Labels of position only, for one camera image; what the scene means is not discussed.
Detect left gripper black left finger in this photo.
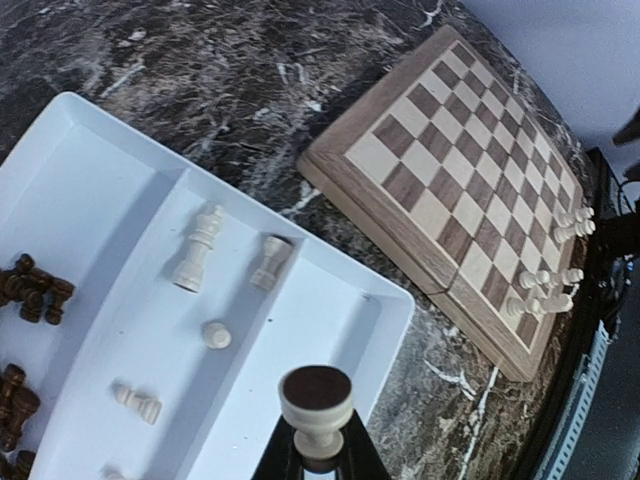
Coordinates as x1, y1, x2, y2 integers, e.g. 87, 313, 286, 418
254, 417, 304, 480

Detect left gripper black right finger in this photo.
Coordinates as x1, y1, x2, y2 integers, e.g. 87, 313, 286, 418
339, 410, 391, 480

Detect white chess piece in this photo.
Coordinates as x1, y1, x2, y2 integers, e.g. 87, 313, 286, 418
279, 365, 354, 474
553, 207, 596, 243
548, 268, 584, 288

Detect white plastic divided tray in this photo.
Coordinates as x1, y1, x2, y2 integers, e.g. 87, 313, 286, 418
1, 92, 415, 479

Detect white chess pawn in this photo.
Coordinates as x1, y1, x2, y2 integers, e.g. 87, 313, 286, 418
506, 297, 542, 316
114, 385, 162, 425
518, 270, 551, 289
540, 294, 574, 313
202, 322, 232, 350

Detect wooden chess board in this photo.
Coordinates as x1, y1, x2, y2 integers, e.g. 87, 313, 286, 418
298, 26, 589, 382

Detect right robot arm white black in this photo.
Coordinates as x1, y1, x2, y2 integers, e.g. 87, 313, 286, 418
612, 110, 640, 181

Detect white chess pawn upright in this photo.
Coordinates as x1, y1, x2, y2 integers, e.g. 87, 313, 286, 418
202, 322, 232, 350

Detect white chess pawn lying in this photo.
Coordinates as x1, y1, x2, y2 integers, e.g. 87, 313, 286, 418
114, 385, 162, 425

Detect white chess pieces pile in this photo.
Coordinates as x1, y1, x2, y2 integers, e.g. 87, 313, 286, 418
104, 466, 126, 480

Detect white chess queen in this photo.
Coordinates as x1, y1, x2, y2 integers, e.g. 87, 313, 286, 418
172, 203, 225, 293

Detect white chess rook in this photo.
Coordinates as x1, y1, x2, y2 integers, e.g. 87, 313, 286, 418
251, 236, 293, 290

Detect dark chess pieces pile lower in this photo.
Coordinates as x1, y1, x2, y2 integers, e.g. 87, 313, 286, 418
1, 363, 41, 479

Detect dark chess pieces pile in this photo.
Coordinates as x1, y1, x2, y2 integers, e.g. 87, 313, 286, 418
1, 253, 76, 326
1, 363, 41, 479

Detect dark chess pieces pile upper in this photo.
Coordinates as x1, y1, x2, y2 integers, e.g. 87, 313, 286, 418
1, 253, 76, 326

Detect white slotted cable duct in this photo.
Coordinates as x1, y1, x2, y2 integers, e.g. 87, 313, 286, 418
546, 321, 610, 479

